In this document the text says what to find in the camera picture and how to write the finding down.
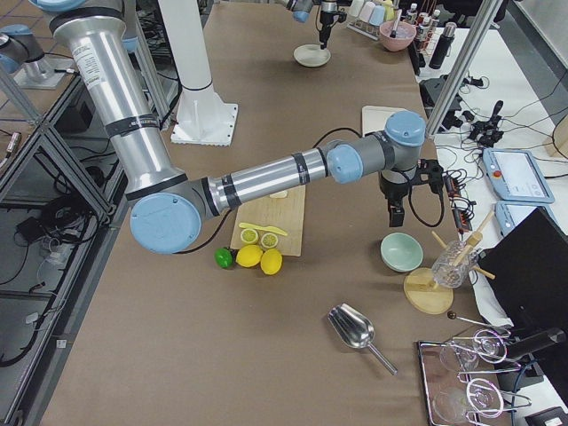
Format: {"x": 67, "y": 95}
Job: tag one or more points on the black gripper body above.
{"x": 327, "y": 18}
{"x": 392, "y": 194}

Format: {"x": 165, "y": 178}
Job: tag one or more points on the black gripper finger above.
{"x": 396, "y": 215}
{"x": 323, "y": 40}

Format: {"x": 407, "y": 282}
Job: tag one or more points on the cream shallow plate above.
{"x": 311, "y": 55}

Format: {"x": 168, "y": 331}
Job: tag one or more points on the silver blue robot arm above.
{"x": 301, "y": 9}
{"x": 167, "y": 208}

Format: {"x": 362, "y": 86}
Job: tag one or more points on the cream rabbit tray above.
{"x": 375, "y": 119}

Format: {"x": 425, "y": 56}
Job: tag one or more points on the metal glass rack tray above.
{"x": 460, "y": 379}

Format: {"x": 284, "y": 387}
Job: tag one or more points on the pastel cup rack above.
{"x": 365, "y": 17}

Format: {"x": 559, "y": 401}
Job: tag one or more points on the mint green bowl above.
{"x": 401, "y": 252}

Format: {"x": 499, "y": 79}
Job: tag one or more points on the pink bowl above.
{"x": 405, "y": 34}

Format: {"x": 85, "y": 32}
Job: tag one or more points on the clear patterned glass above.
{"x": 453, "y": 264}

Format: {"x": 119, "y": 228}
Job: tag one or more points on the wooden cutting board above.
{"x": 285, "y": 213}

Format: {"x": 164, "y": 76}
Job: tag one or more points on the blue teach pendant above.
{"x": 515, "y": 176}
{"x": 510, "y": 214}

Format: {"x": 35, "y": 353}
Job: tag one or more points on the black thermos bottle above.
{"x": 443, "y": 45}

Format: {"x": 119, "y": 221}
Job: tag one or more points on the metal scoop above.
{"x": 357, "y": 332}

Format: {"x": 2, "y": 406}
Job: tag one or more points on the lemon half right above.
{"x": 269, "y": 240}

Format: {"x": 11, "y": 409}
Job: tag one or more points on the lemon half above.
{"x": 269, "y": 240}
{"x": 249, "y": 236}

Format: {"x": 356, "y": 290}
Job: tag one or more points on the whole yellow lemon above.
{"x": 249, "y": 256}
{"x": 271, "y": 261}

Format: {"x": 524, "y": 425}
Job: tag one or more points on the black monitor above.
{"x": 530, "y": 268}

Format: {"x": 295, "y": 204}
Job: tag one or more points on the lemon half left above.
{"x": 249, "y": 236}

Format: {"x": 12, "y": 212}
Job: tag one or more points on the yellow plastic knife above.
{"x": 268, "y": 228}

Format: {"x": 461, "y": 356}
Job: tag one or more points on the green lime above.
{"x": 224, "y": 257}

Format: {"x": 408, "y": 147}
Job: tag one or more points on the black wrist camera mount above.
{"x": 429, "y": 172}

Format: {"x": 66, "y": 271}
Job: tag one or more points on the aluminium frame post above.
{"x": 487, "y": 12}

